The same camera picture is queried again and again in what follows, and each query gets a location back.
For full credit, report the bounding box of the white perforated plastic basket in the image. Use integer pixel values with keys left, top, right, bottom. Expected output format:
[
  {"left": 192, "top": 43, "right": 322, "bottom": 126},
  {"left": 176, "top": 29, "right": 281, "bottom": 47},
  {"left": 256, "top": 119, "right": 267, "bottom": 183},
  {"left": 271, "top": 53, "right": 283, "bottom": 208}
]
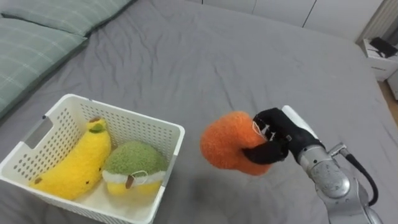
[{"left": 0, "top": 93, "right": 186, "bottom": 224}]

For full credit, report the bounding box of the grey bed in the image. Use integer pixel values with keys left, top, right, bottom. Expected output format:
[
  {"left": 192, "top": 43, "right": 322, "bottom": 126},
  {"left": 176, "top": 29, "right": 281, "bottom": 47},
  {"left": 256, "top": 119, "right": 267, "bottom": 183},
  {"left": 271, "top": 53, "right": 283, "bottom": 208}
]
[{"left": 0, "top": 0, "right": 398, "bottom": 224}]

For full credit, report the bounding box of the green and yellow soft toy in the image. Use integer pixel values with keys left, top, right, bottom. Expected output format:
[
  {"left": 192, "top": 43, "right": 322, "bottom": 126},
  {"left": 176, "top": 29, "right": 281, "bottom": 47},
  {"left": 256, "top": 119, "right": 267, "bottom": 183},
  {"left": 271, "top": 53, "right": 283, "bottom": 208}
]
[{"left": 101, "top": 140, "right": 169, "bottom": 197}]

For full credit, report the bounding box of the green checked pillow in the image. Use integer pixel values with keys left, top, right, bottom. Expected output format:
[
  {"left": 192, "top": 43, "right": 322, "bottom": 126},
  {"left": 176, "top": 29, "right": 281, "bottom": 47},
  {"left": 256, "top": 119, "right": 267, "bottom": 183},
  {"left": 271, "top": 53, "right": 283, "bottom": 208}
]
[
  {"left": 0, "top": 0, "right": 137, "bottom": 37},
  {"left": 0, "top": 17, "right": 89, "bottom": 119}
]

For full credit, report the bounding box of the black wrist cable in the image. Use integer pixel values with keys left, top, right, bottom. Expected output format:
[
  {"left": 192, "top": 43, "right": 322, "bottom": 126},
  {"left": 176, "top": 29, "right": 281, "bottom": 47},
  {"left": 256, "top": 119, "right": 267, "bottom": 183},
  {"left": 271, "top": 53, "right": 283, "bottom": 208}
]
[{"left": 328, "top": 142, "right": 379, "bottom": 207}]

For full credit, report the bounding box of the orange soft toy fruit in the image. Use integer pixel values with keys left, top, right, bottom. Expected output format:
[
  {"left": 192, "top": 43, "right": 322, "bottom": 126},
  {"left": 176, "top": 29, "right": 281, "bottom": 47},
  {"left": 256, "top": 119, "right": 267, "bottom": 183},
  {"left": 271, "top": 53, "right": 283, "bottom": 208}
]
[{"left": 200, "top": 111, "right": 272, "bottom": 177}]

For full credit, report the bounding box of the black object on cabinet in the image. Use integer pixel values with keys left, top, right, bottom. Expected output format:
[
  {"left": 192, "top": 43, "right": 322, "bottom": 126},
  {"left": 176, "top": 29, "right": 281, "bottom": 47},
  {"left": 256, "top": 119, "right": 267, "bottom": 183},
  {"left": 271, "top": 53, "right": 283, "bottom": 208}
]
[{"left": 369, "top": 36, "right": 398, "bottom": 58}]

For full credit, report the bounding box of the yellow banana soft toy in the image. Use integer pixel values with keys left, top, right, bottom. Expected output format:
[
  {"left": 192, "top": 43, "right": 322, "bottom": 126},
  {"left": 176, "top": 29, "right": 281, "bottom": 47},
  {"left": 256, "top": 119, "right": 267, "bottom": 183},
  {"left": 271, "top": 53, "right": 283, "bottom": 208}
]
[{"left": 29, "top": 116, "right": 112, "bottom": 201}]

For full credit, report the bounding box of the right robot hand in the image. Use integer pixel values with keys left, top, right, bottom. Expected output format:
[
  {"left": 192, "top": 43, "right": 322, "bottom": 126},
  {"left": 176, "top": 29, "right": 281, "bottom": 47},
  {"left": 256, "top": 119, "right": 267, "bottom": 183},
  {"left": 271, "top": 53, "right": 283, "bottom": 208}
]
[{"left": 242, "top": 105, "right": 326, "bottom": 166}]

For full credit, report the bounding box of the white bedside cabinet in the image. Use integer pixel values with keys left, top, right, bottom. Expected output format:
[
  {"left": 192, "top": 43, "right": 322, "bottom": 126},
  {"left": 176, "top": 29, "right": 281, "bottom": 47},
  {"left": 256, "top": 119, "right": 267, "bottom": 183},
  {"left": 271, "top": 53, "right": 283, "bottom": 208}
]
[{"left": 360, "top": 37, "right": 398, "bottom": 83}]

